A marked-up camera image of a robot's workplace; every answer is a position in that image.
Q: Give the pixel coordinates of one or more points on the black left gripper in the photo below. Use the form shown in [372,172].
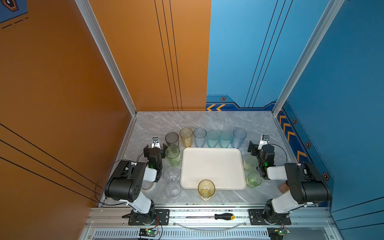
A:
[154,151]

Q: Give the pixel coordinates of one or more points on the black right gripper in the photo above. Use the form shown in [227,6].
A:
[257,149]

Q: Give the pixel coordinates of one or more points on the blue tall glass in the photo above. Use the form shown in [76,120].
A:
[238,139]

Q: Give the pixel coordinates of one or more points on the yellow tall glass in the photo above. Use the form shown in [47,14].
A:
[186,134]

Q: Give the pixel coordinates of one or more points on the light blue glass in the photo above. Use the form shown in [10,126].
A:
[200,136]

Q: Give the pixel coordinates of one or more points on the yellow ribbed glass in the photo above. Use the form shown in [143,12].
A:
[206,189]

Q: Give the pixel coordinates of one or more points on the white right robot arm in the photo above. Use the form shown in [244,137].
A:
[306,184]

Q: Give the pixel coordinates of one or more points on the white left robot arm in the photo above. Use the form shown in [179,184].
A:
[125,185]

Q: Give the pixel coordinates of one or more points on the cream rectangular tray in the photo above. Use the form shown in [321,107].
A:
[222,166]

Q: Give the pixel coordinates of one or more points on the pale green glass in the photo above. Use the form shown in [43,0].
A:
[250,163]

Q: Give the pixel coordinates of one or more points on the green glass left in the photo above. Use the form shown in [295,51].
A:
[173,155]

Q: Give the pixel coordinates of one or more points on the grey smoked glass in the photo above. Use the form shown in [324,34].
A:
[172,139]

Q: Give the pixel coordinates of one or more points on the green short glass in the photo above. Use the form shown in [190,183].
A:
[254,180]

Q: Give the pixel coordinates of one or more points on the clear glass upper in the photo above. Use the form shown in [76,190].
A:
[172,174]

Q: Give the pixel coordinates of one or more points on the clear glass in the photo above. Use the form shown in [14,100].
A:
[173,190]
[172,174]

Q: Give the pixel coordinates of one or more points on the tape roll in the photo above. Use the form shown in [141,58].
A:
[148,187]

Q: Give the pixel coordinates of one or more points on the brown bottle black cap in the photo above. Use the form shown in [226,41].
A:
[283,188]

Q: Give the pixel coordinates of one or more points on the clear glass lower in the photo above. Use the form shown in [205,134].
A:
[173,190]

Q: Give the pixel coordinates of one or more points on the teal glass right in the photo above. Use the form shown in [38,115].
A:
[225,139]

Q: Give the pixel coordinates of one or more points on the teal glass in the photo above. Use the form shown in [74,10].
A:
[212,138]
[225,139]

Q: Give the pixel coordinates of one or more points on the teal glass left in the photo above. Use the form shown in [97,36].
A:
[212,138]

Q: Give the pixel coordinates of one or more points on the black yellow screwdriver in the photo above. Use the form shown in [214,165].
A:
[224,216]

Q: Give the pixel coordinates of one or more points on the right green circuit board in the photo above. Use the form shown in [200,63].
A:
[278,234]

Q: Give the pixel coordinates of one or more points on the green circuit board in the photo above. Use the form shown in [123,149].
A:
[278,234]
[148,234]

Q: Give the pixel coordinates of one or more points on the left green circuit board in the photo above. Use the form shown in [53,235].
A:
[148,234]

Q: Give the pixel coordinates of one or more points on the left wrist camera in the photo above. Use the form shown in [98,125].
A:
[156,143]

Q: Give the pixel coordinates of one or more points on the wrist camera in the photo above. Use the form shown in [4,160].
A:
[263,141]
[156,143]

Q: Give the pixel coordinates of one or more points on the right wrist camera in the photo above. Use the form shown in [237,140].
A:
[263,141]

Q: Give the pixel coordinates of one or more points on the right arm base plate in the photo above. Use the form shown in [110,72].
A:
[262,217]

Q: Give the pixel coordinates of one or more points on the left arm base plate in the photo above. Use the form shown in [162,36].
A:
[151,218]

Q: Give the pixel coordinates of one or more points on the aluminium front rail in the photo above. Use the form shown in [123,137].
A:
[210,222]

